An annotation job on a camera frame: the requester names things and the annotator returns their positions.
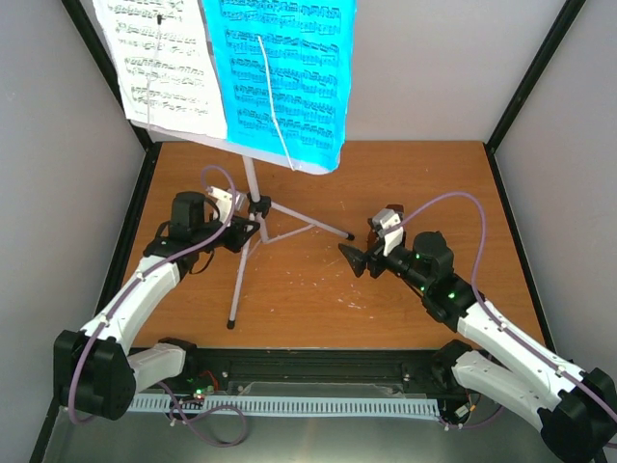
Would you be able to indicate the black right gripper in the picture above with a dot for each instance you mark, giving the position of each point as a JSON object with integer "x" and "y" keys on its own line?
{"x": 359, "y": 262}

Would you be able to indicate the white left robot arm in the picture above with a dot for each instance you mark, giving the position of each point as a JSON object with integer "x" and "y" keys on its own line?
{"x": 95, "y": 373}

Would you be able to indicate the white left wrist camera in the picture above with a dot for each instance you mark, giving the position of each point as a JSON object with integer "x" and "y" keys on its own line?
{"x": 224, "y": 204}

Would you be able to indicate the white slotted cable duct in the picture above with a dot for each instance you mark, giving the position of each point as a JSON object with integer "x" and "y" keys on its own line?
{"x": 315, "y": 407}

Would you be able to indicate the white music sheet paper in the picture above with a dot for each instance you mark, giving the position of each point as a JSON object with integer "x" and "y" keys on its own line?
{"x": 165, "y": 73}

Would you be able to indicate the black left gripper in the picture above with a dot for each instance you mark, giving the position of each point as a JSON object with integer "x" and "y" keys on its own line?
{"x": 236, "y": 240}

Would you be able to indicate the blue music sheet folder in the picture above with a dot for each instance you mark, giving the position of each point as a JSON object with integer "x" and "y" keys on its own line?
{"x": 285, "y": 71}

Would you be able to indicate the brown wooden metronome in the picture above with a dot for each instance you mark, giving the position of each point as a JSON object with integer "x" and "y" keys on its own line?
{"x": 372, "y": 235}

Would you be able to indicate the black enclosure frame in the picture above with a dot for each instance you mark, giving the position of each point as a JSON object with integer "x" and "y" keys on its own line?
{"x": 557, "y": 32}

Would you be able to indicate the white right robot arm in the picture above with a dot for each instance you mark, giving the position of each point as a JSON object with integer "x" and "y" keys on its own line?
{"x": 573, "y": 410}

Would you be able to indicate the white tripod music stand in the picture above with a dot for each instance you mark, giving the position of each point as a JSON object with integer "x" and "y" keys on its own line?
{"x": 258, "y": 204}

